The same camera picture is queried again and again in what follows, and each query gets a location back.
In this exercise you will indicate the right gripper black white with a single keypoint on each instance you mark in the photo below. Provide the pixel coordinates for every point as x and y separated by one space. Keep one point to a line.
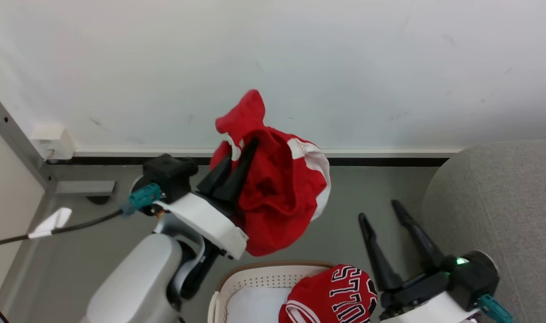
423 300

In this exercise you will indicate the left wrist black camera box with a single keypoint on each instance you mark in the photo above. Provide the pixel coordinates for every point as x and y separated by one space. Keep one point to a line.
169 172

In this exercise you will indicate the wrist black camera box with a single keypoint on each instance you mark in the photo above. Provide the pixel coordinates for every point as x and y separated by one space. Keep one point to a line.
474 278
169 172

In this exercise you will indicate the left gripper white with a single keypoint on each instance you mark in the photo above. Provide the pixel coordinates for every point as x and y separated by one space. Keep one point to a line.
207 220

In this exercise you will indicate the red jersey with lettering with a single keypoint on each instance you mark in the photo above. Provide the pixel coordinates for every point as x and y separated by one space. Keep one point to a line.
340 298

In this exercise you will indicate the white cloth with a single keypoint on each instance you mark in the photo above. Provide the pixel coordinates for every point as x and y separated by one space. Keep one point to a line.
257 305

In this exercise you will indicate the white perforated laundry basket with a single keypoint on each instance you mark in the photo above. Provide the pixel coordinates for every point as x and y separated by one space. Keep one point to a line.
255 280

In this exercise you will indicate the grey table leg frame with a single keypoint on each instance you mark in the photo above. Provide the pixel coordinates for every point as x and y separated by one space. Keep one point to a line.
8 197

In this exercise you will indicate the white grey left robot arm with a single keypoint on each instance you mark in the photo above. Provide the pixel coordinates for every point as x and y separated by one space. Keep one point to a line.
138 278

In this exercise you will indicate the white wall socket box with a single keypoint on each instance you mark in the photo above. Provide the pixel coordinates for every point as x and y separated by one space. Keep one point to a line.
53 141

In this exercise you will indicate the red white garment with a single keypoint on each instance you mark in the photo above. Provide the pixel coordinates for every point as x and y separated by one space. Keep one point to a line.
284 197

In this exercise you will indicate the grey fabric sofa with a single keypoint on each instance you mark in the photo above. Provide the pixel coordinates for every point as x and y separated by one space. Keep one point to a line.
501 211

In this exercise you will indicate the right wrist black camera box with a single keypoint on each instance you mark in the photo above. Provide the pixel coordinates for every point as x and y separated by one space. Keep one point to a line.
474 278

